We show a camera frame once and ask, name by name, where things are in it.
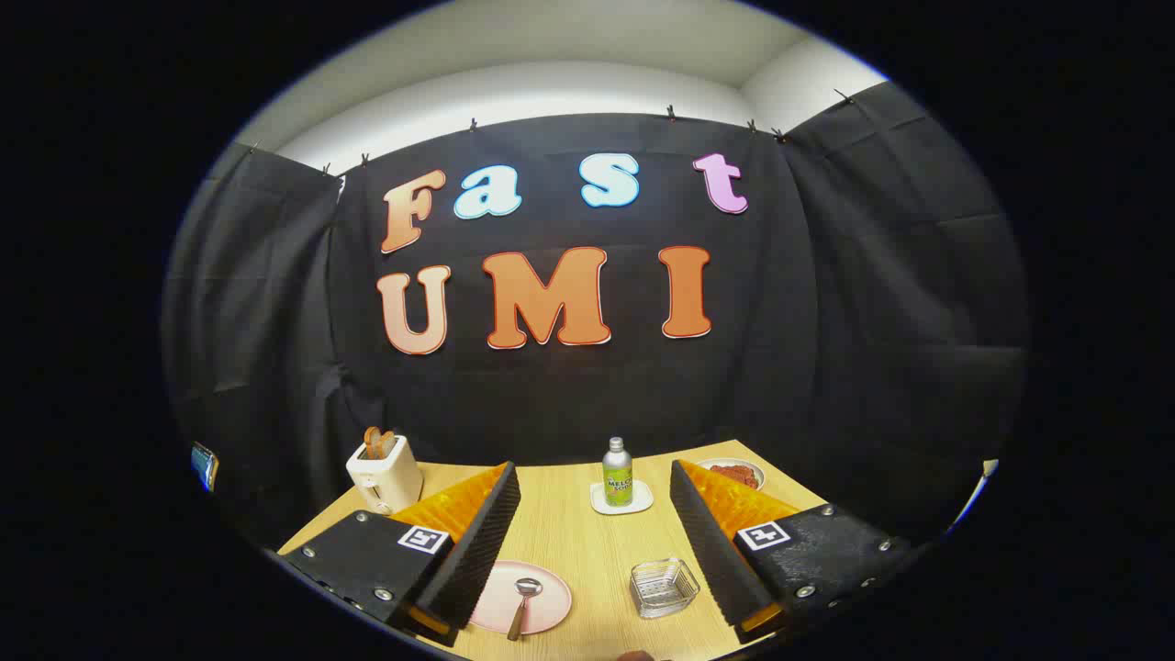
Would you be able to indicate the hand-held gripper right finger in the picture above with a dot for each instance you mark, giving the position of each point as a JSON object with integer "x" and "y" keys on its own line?
{"x": 711, "y": 542}

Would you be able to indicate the cream white toaster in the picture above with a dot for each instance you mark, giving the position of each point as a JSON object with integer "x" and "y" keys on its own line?
{"x": 390, "y": 477}

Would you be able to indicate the pink round plate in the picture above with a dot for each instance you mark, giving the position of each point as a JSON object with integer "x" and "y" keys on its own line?
{"x": 551, "y": 601}

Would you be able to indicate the square metal drain tray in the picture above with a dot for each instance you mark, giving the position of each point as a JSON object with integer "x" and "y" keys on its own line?
{"x": 664, "y": 588}

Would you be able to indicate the brown fried meat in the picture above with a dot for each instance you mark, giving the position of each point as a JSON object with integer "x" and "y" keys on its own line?
{"x": 734, "y": 476}

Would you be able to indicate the green label soda bottle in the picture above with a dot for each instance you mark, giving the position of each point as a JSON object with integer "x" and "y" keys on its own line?
{"x": 617, "y": 477}

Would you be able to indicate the brown toast slice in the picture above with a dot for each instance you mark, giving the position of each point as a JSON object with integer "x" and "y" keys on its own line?
{"x": 376, "y": 442}

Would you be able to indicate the black backdrop cloth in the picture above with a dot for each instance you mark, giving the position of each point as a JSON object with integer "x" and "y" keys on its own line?
{"x": 826, "y": 321}

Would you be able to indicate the white square coaster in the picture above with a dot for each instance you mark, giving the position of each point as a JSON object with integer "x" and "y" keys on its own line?
{"x": 643, "y": 500}

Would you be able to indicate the row of black clips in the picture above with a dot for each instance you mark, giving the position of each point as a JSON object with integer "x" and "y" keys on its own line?
{"x": 670, "y": 112}

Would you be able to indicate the white oval plate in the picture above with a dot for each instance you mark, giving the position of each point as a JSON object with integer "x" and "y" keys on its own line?
{"x": 707, "y": 464}

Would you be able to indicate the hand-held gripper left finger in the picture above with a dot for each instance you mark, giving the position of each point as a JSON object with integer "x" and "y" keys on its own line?
{"x": 477, "y": 542}

